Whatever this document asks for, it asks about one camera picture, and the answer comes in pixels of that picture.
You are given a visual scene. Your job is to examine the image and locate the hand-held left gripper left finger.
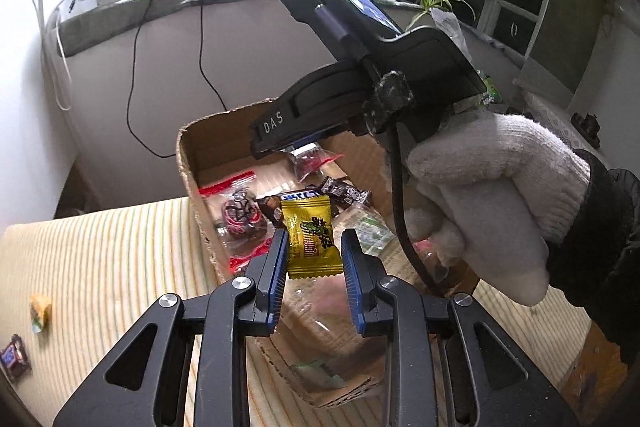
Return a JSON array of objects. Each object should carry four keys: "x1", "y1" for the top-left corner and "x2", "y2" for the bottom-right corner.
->
[{"x1": 52, "y1": 229, "x2": 292, "y2": 427}]

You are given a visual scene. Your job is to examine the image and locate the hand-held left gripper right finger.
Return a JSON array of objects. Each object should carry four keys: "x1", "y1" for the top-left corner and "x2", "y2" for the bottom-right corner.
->
[{"x1": 341, "y1": 228, "x2": 581, "y2": 427}]

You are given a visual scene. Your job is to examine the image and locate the yellow snack packet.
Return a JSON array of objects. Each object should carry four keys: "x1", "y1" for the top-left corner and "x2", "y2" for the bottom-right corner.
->
[{"x1": 281, "y1": 196, "x2": 343, "y2": 280}]

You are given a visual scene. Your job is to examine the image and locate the brown chocolate bar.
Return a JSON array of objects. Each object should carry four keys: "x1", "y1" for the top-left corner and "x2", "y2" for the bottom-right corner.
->
[{"x1": 256, "y1": 189, "x2": 326, "y2": 228}]

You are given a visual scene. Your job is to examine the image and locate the red-edged clear snack bag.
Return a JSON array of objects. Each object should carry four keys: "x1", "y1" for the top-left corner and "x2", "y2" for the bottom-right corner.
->
[{"x1": 198, "y1": 170, "x2": 273, "y2": 273}]

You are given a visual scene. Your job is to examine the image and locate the dark patterned snack packet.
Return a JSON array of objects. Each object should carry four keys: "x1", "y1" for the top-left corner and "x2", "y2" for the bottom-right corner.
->
[{"x1": 320, "y1": 177, "x2": 373, "y2": 208}]

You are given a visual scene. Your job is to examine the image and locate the clear packet of dark snacks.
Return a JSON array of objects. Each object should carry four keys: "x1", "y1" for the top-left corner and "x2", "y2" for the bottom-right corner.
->
[{"x1": 282, "y1": 143, "x2": 346, "y2": 182}]

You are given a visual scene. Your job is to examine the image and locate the cardboard box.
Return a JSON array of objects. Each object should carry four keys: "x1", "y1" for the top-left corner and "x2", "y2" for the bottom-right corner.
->
[{"x1": 175, "y1": 99, "x2": 481, "y2": 408}]

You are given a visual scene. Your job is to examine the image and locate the person's right forearm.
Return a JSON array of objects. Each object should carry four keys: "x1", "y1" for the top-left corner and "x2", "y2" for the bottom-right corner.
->
[{"x1": 545, "y1": 149, "x2": 640, "y2": 365}]

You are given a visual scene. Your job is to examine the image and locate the person's right hand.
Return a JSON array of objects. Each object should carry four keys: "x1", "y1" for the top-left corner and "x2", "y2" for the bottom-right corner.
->
[{"x1": 404, "y1": 112, "x2": 592, "y2": 307}]

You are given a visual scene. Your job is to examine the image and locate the clear plastic bag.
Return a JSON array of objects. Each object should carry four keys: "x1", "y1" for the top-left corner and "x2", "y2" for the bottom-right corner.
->
[{"x1": 432, "y1": 9, "x2": 473, "y2": 62}]

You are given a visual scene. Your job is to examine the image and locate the green printed carton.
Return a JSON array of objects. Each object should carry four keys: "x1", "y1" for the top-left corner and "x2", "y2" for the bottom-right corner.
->
[{"x1": 477, "y1": 71, "x2": 502, "y2": 106}]

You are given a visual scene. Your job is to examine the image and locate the striped bed sheet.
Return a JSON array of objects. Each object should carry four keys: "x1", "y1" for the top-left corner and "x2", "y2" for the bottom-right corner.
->
[{"x1": 0, "y1": 197, "x2": 596, "y2": 427}]

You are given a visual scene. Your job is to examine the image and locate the small dark object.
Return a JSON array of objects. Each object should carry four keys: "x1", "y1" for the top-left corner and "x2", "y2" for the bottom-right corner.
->
[{"x1": 572, "y1": 113, "x2": 603, "y2": 148}]

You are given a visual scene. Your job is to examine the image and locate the yellow wrapped candy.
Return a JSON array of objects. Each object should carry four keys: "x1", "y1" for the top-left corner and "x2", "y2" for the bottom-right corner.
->
[{"x1": 29, "y1": 293, "x2": 53, "y2": 333}]

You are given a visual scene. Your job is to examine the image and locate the small dark snack bar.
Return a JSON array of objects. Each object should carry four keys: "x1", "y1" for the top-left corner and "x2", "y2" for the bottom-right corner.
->
[{"x1": 0, "y1": 334, "x2": 31, "y2": 380}]

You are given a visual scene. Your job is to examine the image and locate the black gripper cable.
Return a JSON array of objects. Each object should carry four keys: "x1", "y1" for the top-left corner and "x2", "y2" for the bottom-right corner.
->
[{"x1": 312, "y1": 4, "x2": 446, "y2": 295}]

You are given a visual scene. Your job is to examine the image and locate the white cable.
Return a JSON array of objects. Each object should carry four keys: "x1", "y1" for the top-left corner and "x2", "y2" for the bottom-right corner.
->
[{"x1": 42, "y1": 0, "x2": 108, "y2": 111}]

